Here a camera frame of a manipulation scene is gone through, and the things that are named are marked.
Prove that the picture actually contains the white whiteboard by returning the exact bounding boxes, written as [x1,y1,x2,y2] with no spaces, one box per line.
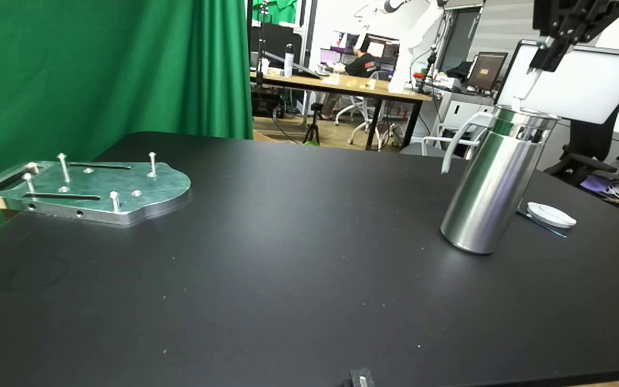
[493,38,619,128]

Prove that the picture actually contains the seated person in black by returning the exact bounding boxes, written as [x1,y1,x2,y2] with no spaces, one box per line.
[343,46,379,79]

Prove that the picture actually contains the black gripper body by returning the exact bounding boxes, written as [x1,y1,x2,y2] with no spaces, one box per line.
[533,0,619,38]

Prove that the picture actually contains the green curtain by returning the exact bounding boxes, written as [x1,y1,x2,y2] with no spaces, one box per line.
[0,0,255,254]

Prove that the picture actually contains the green hanging cloth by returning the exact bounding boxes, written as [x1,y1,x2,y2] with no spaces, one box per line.
[250,0,301,27]

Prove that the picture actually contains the small dark laptop screen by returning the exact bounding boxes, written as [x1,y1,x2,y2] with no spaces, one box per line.
[463,50,508,91]

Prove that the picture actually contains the stainless steel flask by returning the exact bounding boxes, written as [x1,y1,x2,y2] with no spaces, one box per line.
[437,104,561,256]

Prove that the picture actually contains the white grey chair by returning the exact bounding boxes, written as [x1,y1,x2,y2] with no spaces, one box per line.
[419,109,497,173]

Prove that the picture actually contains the table edge screw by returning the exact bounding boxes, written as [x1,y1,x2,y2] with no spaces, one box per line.
[346,368,376,387]

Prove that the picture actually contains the wooden desk black legs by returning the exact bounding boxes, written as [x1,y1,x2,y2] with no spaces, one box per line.
[250,68,434,153]

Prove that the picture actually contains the small black tripod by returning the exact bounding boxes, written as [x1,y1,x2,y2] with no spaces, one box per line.
[301,101,324,146]

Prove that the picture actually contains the black display stand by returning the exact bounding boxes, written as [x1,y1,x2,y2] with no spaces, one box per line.
[544,116,619,183]

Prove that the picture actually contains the metal mounting plate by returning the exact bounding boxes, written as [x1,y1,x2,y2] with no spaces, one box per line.
[0,157,192,229]

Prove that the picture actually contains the white round case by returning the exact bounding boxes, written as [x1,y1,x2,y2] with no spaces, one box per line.
[524,200,577,232]

